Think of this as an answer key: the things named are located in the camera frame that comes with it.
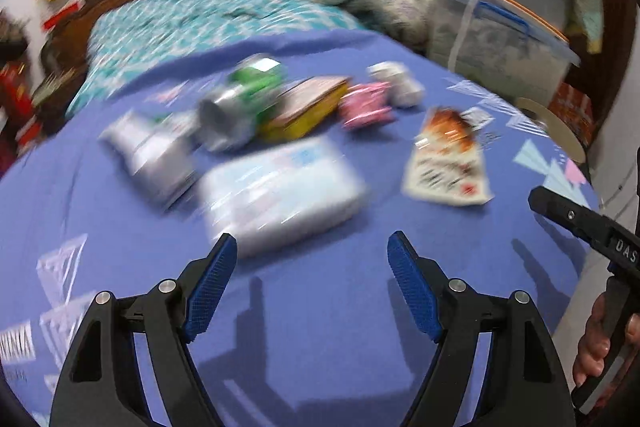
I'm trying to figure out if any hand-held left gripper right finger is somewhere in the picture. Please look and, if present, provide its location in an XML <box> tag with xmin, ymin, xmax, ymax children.
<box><xmin>387</xmin><ymin>230</ymin><xmax>573</xmax><ymax>427</ymax></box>

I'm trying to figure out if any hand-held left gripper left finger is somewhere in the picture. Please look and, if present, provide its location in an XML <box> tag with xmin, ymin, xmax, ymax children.
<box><xmin>50</xmin><ymin>233</ymin><xmax>238</xmax><ymax>427</ymax></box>

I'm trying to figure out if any teal patterned bedsheet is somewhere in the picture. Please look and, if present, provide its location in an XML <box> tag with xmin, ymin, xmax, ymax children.
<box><xmin>65</xmin><ymin>0</ymin><xmax>371</xmax><ymax>118</ymax></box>

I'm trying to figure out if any clear storage box blue lid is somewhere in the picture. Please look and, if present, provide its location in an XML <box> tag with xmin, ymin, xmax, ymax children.
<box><xmin>425</xmin><ymin>0</ymin><xmax>582</xmax><ymax>100</ymax></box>

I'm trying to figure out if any person's right hand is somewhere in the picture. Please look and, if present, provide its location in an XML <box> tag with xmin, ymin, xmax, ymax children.
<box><xmin>572</xmin><ymin>292</ymin><xmax>613</xmax><ymax>389</ymax></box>

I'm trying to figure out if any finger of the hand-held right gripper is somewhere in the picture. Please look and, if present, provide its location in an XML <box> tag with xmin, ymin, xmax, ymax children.
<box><xmin>528</xmin><ymin>185</ymin><xmax>610</xmax><ymax>254</ymax></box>

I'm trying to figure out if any white tissue pack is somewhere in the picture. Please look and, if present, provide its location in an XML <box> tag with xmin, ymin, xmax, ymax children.
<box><xmin>199</xmin><ymin>138</ymin><xmax>370</xmax><ymax>259</ymax></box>

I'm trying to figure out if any red clutter pile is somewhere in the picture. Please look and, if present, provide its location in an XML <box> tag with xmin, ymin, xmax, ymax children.
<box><xmin>0</xmin><ymin>12</ymin><xmax>38</xmax><ymax>162</ymax></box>

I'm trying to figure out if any brown wooden frame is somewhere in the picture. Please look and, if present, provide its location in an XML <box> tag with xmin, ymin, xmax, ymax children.
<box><xmin>562</xmin><ymin>0</ymin><xmax>640</xmax><ymax>168</ymax></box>

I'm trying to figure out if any green drink can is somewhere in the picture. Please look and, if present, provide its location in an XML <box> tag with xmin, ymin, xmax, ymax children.
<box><xmin>196</xmin><ymin>56</ymin><xmax>287</xmax><ymax>154</ymax></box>

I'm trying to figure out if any brown wooden headboard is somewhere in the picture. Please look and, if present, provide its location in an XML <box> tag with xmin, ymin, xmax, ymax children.
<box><xmin>39</xmin><ymin>0</ymin><xmax>232</xmax><ymax>128</ymax></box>

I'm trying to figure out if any red wall sticker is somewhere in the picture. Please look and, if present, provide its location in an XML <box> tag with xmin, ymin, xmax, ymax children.
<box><xmin>42</xmin><ymin>1</ymin><xmax>82</xmax><ymax>31</ymax></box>

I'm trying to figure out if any small white wrapper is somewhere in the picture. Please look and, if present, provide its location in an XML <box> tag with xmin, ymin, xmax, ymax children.
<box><xmin>462</xmin><ymin>106</ymin><xmax>497</xmax><ymax>132</ymax></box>

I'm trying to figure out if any orange and white snack wrapper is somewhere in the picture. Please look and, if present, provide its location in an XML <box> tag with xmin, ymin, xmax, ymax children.
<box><xmin>401</xmin><ymin>106</ymin><xmax>495</xmax><ymax>208</ymax></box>

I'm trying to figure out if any white paper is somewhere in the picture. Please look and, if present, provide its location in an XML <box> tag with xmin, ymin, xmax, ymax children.
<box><xmin>366</xmin><ymin>61</ymin><xmax>427</xmax><ymax>108</ymax></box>

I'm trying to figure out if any orange printed bag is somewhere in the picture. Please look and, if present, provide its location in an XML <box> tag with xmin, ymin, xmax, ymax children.
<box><xmin>554</xmin><ymin>83</ymin><xmax>597</xmax><ymax>135</ymax></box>

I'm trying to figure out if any silver foil packet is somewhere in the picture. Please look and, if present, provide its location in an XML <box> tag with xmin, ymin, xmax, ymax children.
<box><xmin>99</xmin><ymin>109</ymin><xmax>198</xmax><ymax>210</ymax></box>

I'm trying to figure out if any beige round wastebasket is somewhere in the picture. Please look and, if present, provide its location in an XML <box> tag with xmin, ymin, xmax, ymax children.
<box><xmin>515</xmin><ymin>96</ymin><xmax>587</xmax><ymax>164</ymax></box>

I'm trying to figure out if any grey patterned pillow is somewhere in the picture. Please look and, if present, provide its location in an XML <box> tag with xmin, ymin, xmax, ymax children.
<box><xmin>312</xmin><ymin>0</ymin><xmax>451</xmax><ymax>58</ymax></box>

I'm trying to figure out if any pink snack packet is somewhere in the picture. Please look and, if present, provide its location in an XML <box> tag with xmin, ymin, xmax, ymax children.
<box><xmin>338</xmin><ymin>82</ymin><xmax>395</xmax><ymax>131</ymax></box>

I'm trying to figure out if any yellow cardboard box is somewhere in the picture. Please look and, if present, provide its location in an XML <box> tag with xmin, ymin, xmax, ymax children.
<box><xmin>259</xmin><ymin>76</ymin><xmax>352</xmax><ymax>144</ymax></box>

